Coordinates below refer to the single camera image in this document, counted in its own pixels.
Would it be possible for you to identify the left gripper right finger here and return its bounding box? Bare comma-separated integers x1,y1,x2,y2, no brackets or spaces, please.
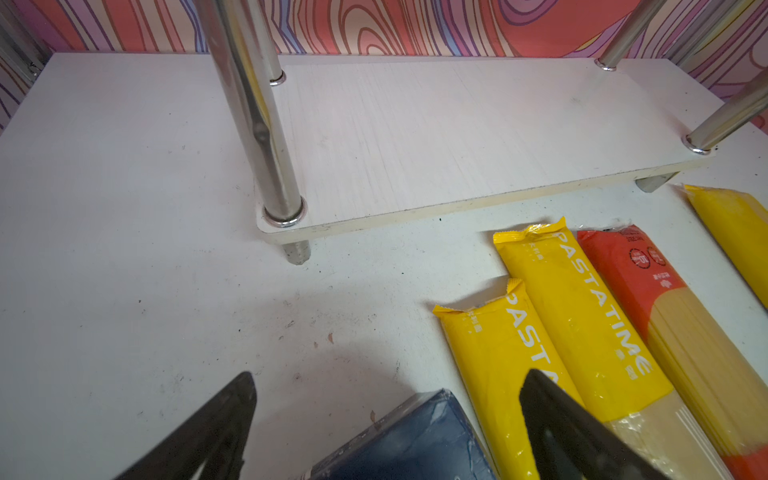
519,369,665,479

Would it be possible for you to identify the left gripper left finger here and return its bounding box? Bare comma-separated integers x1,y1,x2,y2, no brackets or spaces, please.
118,371,257,479

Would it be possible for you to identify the yellow barcode spaghetti bag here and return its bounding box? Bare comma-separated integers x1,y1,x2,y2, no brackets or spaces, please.
683,184,767,307

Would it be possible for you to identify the white two-tier shelf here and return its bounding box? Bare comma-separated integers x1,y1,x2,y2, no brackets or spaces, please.
194,0,768,266

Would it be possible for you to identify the long yellow Pastatime bag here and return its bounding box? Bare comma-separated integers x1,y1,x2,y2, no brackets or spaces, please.
493,219,731,479

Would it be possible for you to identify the short yellow Pastatime bag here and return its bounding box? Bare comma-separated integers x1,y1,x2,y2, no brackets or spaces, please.
433,278,583,479

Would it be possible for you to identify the blue Barilla rigatoni box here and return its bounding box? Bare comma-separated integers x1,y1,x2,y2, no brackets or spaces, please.
300,389,496,479

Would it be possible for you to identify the red spaghetti bag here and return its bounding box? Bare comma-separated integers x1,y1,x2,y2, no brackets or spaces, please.
576,225,767,479

